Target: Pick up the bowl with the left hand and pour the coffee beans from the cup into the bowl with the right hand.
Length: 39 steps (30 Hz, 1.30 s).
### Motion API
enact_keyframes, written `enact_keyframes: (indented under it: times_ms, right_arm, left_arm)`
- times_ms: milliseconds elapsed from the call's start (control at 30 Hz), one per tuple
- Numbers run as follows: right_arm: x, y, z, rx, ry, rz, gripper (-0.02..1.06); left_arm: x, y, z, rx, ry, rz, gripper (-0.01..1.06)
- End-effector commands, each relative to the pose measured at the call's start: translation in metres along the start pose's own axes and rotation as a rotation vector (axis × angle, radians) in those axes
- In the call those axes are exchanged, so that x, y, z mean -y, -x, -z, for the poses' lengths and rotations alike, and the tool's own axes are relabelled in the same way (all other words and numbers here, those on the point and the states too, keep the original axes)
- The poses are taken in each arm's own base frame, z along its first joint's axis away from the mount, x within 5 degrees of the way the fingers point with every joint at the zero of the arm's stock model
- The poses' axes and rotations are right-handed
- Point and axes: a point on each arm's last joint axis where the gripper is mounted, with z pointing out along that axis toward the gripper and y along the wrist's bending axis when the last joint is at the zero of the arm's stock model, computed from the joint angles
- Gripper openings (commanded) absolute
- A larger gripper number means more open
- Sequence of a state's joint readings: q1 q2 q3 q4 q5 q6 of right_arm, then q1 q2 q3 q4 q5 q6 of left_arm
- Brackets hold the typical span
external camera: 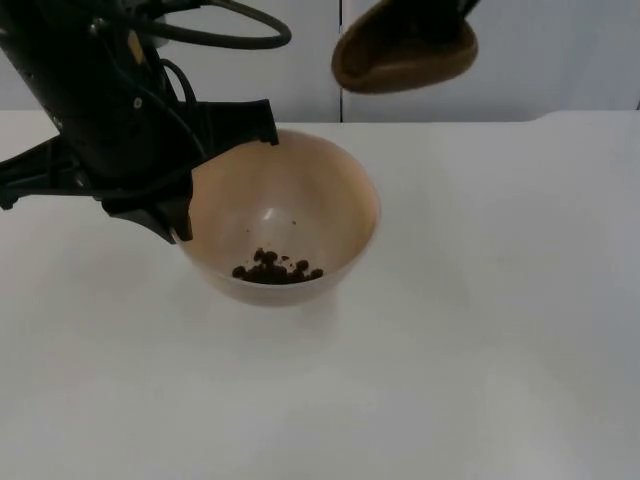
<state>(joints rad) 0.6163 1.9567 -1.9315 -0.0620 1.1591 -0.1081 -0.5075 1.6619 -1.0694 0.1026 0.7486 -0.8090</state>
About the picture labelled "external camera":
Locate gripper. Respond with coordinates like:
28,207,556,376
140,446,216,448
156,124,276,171
0,94,280,246

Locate black cable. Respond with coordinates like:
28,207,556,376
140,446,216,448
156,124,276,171
158,58,207,157
147,0,293,51

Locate coffee beans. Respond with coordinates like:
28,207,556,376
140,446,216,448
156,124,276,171
231,246,325,286

